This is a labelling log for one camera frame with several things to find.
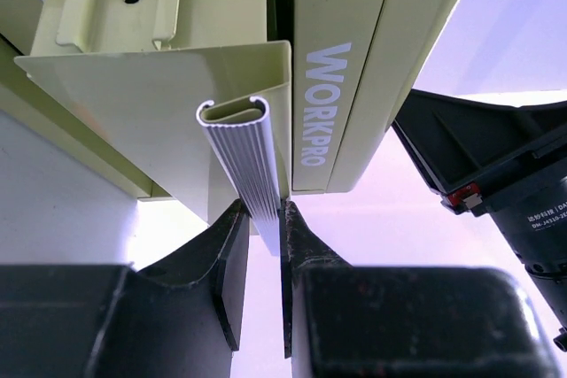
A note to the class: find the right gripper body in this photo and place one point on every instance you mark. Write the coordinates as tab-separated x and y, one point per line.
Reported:
504	161

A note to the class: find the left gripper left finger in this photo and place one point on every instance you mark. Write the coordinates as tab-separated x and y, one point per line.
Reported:
179	317

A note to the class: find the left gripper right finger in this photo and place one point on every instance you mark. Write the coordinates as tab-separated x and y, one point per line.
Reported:
341	320

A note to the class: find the green metal drawer box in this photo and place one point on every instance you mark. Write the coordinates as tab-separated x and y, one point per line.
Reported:
129	87

